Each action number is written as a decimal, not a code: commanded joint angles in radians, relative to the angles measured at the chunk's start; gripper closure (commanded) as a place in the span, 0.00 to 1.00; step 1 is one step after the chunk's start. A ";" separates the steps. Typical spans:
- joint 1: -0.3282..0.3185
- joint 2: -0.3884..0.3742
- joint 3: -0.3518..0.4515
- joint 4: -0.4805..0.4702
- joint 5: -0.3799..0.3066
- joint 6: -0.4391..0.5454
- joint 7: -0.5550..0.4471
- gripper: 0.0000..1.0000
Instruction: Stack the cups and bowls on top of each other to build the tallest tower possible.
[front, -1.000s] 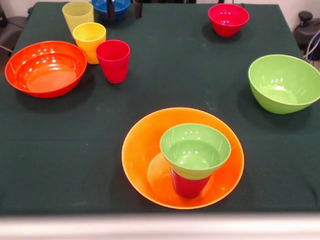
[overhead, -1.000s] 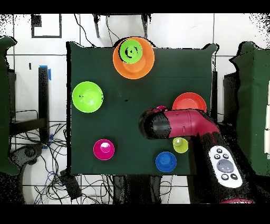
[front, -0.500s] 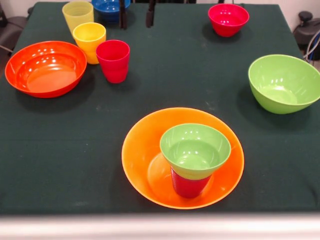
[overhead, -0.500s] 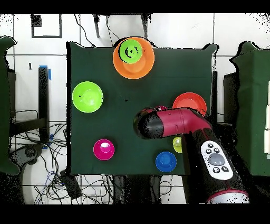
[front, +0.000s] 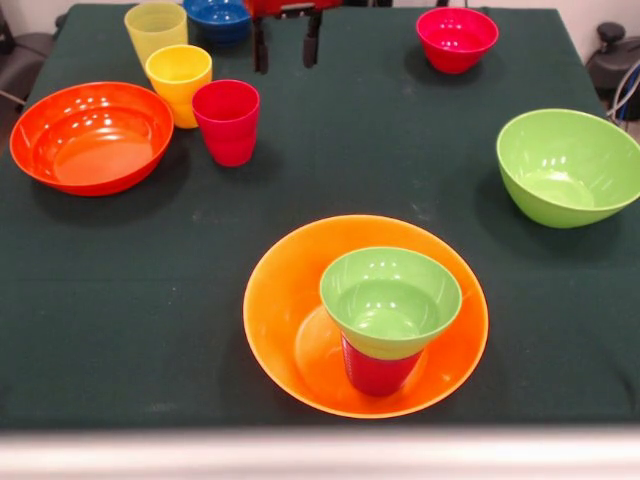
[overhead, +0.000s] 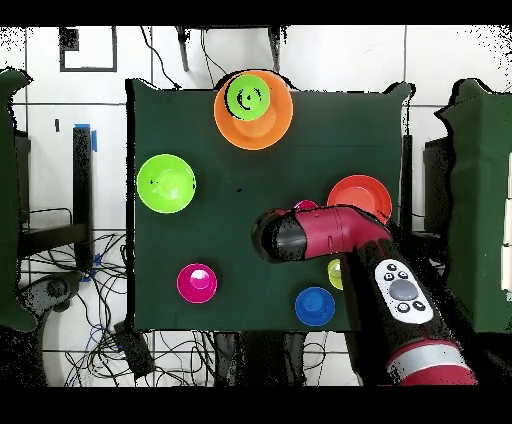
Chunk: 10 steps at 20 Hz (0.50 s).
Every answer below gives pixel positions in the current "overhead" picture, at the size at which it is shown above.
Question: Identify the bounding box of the blue bowl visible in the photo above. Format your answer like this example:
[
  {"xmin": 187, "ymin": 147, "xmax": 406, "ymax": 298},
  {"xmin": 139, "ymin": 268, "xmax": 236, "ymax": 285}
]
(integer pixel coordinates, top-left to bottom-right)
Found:
[{"xmin": 294, "ymin": 286, "xmax": 336, "ymax": 328}]

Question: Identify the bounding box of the small green bowl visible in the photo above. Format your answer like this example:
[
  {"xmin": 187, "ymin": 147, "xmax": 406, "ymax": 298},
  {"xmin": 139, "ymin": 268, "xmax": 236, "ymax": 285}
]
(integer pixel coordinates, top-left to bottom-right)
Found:
[{"xmin": 223, "ymin": 73, "xmax": 272, "ymax": 122}]

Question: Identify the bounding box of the large green bowl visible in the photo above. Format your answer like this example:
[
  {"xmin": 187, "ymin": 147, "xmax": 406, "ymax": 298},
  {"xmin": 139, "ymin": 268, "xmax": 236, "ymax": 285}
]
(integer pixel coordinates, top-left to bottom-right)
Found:
[{"xmin": 136, "ymin": 153, "xmax": 197, "ymax": 214}]

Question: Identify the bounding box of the tangle of cables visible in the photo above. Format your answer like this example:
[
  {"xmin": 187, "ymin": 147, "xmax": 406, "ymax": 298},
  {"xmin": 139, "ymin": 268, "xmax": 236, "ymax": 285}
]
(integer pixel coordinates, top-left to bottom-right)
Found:
[{"xmin": 19, "ymin": 207, "xmax": 217, "ymax": 388}]

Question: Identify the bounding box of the black pedestal leg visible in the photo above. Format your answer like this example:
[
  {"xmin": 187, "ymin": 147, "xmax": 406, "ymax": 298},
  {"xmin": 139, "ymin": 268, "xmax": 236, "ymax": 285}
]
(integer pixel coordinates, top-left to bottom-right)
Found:
[{"xmin": 17, "ymin": 270, "xmax": 86, "ymax": 318}]

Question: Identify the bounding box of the lime yellow-green cup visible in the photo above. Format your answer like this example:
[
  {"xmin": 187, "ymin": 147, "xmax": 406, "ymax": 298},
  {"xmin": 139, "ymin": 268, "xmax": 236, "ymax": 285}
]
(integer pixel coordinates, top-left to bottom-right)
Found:
[{"xmin": 326, "ymin": 258, "xmax": 345, "ymax": 292}]

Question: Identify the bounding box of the black square frame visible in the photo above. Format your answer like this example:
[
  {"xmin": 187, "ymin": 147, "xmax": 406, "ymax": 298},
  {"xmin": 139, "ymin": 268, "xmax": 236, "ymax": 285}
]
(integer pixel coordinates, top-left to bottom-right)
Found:
[{"xmin": 58, "ymin": 26, "xmax": 118, "ymax": 74}]

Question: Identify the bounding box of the black camera stand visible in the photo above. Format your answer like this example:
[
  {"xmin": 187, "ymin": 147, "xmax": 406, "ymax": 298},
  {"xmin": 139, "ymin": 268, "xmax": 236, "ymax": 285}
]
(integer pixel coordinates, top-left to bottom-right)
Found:
[{"xmin": 174, "ymin": 25, "xmax": 288, "ymax": 74}]

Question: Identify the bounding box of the black metal stand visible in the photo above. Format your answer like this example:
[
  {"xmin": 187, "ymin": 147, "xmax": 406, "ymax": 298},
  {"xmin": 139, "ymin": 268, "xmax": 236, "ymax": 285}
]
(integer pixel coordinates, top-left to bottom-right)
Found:
[{"xmin": 17, "ymin": 124, "xmax": 96, "ymax": 272}]

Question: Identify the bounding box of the black power strip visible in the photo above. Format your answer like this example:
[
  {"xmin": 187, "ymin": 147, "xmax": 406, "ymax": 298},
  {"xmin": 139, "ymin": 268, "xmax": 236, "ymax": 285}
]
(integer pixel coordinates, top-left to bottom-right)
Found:
[{"xmin": 112, "ymin": 320, "xmax": 156, "ymax": 380}]

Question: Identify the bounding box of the dark green tablecloth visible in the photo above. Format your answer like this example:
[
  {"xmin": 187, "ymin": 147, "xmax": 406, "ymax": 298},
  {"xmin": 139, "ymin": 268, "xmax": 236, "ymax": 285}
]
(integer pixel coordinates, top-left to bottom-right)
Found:
[{"xmin": 125, "ymin": 77, "xmax": 416, "ymax": 336}]

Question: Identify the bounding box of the small pink bowl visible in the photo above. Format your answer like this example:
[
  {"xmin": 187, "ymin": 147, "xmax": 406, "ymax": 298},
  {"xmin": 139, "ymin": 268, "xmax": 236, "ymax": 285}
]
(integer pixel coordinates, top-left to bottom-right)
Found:
[{"xmin": 176, "ymin": 262, "xmax": 219, "ymax": 305}]

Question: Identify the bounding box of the wide red-orange bowl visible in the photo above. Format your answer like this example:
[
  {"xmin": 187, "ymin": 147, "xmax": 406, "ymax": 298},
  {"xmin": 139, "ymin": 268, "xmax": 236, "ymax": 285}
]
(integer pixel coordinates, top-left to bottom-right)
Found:
[{"xmin": 326, "ymin": 174, "xmax": 394, "ymax": 226}]

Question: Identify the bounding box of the green cloth side table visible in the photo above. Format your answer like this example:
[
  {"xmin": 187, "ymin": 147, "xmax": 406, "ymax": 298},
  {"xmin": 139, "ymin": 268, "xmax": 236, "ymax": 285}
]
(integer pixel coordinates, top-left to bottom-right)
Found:
[
  {"xmin": 433, "ymin": 77, "xmax": 512, "ymax": 340},
  {"xmin": 0, "ymin": 67, "xmax": 38, "ymax": 333}
]

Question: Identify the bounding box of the large orange bowl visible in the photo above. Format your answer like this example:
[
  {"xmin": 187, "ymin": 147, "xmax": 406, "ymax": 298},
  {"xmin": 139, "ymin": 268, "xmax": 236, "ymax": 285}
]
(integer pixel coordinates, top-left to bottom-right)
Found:
[{"xmin": 213, "ymin": 69, "xmax": 294, "ymax": 152}]

